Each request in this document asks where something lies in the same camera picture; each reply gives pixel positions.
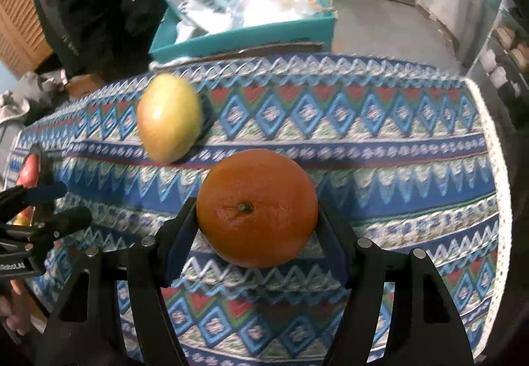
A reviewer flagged red apple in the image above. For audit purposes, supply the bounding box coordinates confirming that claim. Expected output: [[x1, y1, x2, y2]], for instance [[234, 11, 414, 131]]
[[17, 153, 42, 189]]

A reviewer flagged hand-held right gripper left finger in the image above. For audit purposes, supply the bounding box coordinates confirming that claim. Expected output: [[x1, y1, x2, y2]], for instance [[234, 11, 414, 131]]
[[36, 196, 198, 366]]

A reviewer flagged teal box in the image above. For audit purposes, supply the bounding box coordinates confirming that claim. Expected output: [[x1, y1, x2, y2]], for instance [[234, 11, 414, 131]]
[[149, 8, 336, 65]]

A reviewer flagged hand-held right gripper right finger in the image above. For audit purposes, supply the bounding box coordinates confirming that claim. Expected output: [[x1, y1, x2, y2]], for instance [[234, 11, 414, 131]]
[[316, 207, 474, 366]]

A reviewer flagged grey clothes pile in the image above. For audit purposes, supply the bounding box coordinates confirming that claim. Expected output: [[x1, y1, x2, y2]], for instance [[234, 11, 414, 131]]
[[0, 70, 69, 127]]

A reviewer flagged person's left hand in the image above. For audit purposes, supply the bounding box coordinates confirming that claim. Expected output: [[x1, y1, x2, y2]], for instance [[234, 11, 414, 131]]
[[0, 279, 31, 336]]

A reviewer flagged green yellow mango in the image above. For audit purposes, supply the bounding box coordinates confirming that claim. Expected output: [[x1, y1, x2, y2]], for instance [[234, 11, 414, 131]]
[[136, 73, 204, 164]]

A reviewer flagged brown wooden box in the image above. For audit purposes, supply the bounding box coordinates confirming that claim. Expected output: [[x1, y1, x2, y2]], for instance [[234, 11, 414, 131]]
[[66, 74, 106, 100]]

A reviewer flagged storage shelf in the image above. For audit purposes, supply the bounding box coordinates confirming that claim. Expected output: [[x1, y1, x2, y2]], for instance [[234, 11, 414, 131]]
[[467, 0, 529, 131]]

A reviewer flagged yellow fruit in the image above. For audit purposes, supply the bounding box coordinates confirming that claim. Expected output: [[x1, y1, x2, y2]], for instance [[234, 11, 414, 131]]
[[12, 207, 34, 226]]

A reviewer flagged dark green glass bowl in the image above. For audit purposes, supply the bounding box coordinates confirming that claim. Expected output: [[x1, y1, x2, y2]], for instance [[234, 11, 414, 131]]
[[25, 143, 56, 226]]

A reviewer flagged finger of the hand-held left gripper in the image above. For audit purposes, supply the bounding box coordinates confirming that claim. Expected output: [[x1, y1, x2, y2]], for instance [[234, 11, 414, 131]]
[[0, 183, 68, 212], [25, 206, 93, 241]]

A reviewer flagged blue patterned tablecloth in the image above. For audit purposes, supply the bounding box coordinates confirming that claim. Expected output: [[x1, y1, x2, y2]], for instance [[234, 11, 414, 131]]
[[4, 54, 513, 366]]

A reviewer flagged wooden louvered door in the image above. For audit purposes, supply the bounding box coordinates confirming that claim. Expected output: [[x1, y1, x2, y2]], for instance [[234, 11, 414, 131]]
[[0, 0, 54, 79]]

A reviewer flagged orange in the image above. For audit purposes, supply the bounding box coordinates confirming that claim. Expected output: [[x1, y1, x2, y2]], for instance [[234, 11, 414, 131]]
[[195, 148, 319, 269]]

